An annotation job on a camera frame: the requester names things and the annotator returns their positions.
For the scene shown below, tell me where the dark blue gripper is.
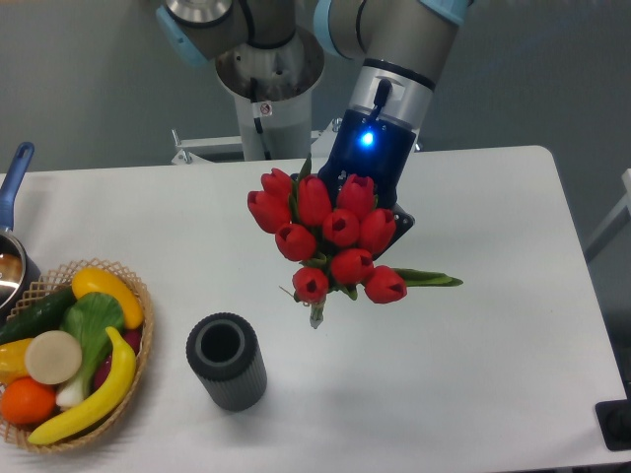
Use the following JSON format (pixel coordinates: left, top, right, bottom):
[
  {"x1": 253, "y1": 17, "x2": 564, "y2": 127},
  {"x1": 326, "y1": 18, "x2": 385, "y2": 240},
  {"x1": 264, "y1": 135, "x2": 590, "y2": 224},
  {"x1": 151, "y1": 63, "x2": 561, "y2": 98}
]
[{"x1": 317, "y1": 109, "x2": 416, "y2": 260}]

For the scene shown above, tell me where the red tulip bouquet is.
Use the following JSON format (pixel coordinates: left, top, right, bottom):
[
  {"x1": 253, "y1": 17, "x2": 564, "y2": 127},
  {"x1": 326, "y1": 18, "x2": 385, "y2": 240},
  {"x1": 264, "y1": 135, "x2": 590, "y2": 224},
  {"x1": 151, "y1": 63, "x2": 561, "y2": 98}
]
[{"x1": 247, "y1": 161, "x2": 462, "y2": 328}]

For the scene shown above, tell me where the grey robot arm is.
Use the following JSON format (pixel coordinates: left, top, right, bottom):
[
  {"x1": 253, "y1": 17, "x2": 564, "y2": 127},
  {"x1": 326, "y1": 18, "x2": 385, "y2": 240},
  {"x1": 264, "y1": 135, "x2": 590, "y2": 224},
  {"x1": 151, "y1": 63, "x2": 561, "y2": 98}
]
[{"x1": 156, "y1": 0, "x2": 468, "y2": 236}]

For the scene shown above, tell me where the dark grey ribbed vase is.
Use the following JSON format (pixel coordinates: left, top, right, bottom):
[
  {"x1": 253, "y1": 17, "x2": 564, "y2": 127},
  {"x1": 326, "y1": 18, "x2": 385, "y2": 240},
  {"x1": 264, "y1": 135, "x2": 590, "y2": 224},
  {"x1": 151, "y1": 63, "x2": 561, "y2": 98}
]
[{"x1": 185, "y1": 312, "x2": 267, "y2": 412}]

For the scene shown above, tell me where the black device at table edge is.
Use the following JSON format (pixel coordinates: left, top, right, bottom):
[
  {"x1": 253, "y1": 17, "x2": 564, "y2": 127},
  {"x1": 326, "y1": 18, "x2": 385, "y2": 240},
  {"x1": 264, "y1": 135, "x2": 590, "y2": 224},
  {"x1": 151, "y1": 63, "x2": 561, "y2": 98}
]
[{"x1": 595, "y1": 399, "x2": 630, "y2": 451}]

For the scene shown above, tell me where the yellow banana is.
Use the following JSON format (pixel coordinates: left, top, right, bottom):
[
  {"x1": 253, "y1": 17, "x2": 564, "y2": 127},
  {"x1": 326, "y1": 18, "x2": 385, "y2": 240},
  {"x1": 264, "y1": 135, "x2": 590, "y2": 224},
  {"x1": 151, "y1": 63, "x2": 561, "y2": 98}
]
[{"x1": 28, "y1": 326, "x2": 136, "y2": 445}]

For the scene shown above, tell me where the green bok choy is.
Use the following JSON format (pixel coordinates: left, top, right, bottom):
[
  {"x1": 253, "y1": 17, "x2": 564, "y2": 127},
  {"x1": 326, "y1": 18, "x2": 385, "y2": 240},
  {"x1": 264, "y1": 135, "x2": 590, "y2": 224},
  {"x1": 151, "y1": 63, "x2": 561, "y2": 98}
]
[{"x1": 56, "y1": 293, "x2": 124, "y2": 410}]

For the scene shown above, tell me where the woven wicker basket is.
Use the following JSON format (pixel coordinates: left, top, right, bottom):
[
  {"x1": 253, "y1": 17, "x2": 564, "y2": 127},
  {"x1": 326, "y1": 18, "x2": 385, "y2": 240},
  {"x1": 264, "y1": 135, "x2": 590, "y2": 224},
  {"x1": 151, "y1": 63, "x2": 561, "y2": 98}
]
[{"x1": 1, "y1": 258, "x2": 154, "y2": 453}]

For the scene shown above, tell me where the green cucumber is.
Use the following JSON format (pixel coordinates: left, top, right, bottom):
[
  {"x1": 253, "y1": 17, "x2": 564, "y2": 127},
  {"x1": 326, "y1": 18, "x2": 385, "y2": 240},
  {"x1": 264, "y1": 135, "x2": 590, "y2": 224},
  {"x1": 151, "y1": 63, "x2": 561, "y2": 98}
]
[{"x1": 1, "y1": 287, "x2": 76, "y2": 345}]

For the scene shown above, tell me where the beige round slice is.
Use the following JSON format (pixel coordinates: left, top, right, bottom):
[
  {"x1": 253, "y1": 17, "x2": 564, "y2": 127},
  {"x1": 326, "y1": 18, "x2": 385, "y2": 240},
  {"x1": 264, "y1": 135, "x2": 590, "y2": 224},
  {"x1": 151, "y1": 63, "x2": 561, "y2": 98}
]
[{"x1": 25, "y1": 330, "x2": 83, "y2": 385}]

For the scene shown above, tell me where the yellow bell pepper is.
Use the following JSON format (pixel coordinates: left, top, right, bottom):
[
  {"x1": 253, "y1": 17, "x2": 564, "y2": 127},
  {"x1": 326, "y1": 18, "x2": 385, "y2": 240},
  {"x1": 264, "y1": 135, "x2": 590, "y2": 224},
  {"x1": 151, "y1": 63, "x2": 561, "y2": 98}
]
[{"x1": 0, "y1": 338, "x2": 33, "y2": 385}]

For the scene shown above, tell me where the orange fruit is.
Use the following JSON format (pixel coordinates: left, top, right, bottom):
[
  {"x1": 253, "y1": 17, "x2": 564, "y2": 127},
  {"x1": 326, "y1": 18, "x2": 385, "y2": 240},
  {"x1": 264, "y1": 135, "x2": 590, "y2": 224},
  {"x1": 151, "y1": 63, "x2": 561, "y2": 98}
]
[{"x1": 1, "y1": 377, "x2": 56, "y2": 425}]

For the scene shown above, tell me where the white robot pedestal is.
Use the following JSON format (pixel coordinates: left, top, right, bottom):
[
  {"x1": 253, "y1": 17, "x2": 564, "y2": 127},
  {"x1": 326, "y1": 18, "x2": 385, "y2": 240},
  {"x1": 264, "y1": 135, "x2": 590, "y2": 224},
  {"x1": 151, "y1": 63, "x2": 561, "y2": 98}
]
[{"x1": 171, "y1": 27, "x2": 341, "y2": 166}]

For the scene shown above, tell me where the black cable on pedestal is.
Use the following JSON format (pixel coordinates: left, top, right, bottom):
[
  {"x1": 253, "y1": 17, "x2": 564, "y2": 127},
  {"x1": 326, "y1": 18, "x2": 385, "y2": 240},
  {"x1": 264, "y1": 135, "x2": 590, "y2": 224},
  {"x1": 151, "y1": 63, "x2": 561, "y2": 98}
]
[{"x1": 248, "y1": 77, "x2": 272, "y2": 161}]

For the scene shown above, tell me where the white frame at right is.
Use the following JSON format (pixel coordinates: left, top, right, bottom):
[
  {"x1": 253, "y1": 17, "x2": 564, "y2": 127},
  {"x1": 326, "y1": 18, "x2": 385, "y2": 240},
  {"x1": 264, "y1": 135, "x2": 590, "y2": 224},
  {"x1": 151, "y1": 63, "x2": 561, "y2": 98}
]
[{"x1": 584, "y1": 169, "x2": 630, "y2": 263}]

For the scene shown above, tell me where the blue handled saucepan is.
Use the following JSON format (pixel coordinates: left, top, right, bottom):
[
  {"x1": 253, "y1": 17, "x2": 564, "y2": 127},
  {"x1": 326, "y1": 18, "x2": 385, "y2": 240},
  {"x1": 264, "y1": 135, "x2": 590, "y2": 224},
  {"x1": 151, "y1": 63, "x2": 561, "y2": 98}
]
[{"x1": 0, "y1": 141, "x2": 42, "y2": 321}]

